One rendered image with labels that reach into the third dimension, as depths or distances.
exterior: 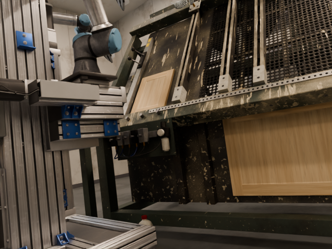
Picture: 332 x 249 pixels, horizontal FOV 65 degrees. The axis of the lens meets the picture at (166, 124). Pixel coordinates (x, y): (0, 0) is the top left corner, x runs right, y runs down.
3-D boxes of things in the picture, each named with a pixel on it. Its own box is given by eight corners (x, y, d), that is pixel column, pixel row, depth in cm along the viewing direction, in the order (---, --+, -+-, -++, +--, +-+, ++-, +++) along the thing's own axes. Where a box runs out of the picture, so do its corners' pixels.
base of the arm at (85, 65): (82, 72, 128) (80, 53, 129) (66, 80, 138) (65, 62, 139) (107, 76, 140) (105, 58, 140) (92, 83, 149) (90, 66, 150)
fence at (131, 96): (122, 119, 206) (119, 116, 203) (150, 41, 257) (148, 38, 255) (127, 118, 203) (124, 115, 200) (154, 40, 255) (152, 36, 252)
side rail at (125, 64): (104, 128, 223) (96, 120, 215) (138, 44, 283) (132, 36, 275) (110, 127, 219) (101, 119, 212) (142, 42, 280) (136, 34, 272)
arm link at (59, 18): (11, -1, 166) (90, 11, 185) (13, 8, 176) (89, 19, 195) (10, 16, 165) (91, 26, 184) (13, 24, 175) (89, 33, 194)
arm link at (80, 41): (82, 65, 147) (80, 42, 148) (103, 60, 143) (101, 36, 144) (68, 60, 136) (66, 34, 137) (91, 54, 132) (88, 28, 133)
